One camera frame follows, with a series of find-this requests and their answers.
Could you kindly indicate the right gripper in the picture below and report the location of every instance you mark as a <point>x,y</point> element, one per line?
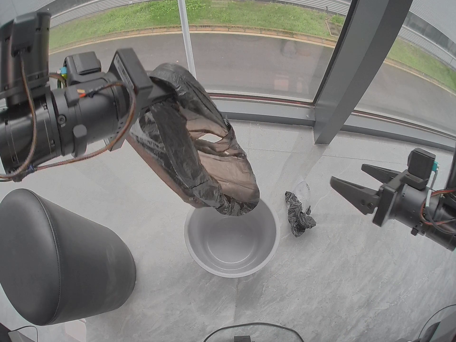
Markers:
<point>399,205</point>

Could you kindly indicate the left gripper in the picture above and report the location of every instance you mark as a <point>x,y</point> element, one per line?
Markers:
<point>92,116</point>

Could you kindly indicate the clear printed wrapper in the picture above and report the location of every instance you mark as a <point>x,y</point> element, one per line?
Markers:
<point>304,189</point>

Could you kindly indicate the black plastic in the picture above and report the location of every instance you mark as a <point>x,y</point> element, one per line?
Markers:
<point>297,216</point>

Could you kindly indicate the black plastic bag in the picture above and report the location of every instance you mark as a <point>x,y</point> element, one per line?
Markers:
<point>213,162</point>

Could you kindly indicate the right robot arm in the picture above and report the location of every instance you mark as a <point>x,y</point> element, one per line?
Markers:
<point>441,223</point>

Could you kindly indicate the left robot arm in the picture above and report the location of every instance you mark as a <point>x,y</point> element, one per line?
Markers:
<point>25,134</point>

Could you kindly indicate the white trash bin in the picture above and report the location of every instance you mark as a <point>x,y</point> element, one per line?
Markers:
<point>231,248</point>

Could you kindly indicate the window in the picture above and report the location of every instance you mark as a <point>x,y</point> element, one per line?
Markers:
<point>249,66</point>

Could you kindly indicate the dark grey round chair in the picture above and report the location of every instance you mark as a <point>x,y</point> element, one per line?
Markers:
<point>53,255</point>

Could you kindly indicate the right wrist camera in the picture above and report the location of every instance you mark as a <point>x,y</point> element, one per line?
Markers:
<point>422,162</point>

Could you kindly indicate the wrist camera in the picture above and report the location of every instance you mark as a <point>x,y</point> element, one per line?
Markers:
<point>422,162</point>
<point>83,64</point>

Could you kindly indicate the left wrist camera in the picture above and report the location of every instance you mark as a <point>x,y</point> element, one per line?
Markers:
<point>83,64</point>

